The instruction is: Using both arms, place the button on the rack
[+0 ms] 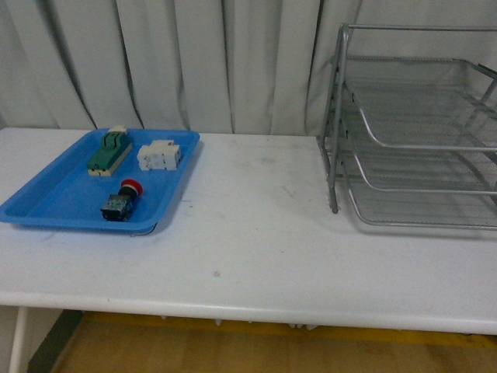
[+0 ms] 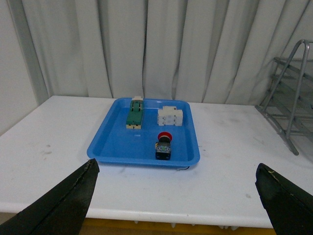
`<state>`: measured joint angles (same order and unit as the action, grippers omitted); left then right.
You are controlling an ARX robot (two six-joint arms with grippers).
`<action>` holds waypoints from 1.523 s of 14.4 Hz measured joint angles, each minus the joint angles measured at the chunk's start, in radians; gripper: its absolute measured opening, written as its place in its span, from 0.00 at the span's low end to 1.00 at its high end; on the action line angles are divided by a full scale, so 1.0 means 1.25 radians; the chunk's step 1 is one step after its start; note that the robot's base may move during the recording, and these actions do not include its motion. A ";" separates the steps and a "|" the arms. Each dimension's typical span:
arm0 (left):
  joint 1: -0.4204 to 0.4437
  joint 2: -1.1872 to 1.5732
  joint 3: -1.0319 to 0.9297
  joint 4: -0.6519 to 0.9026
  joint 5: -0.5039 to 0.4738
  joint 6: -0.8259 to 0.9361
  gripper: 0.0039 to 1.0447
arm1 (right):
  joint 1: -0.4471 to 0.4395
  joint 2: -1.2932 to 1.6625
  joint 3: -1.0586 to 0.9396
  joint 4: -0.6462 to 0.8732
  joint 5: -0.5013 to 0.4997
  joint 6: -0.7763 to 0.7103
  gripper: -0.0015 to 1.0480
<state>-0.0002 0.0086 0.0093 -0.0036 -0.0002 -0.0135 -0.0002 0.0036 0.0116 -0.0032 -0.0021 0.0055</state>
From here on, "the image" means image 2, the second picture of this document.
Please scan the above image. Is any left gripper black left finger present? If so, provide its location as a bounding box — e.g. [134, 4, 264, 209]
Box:
[0, 159, 100, 235]

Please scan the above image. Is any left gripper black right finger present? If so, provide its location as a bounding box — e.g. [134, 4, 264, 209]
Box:
[255, 163, 313, 235]

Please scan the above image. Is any red emergency push button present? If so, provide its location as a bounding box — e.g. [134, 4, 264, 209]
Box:
[155, 132, 173, 161]

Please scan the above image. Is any blue plastic tray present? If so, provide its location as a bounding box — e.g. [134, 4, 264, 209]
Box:
[87, 98, 200, 168]

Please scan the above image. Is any white circuit breaker block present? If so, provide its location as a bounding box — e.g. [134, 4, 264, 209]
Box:
[157, 106, 183, 126]

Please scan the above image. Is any white curtain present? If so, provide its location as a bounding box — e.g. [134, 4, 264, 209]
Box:
[0, 0, 313, 137]

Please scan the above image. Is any grey wire mesh rack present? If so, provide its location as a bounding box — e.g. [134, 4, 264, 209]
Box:
[256, 39, 313, 155]

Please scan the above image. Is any green knife switch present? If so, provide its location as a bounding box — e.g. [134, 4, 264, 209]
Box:
[126, 96, 144, 129]

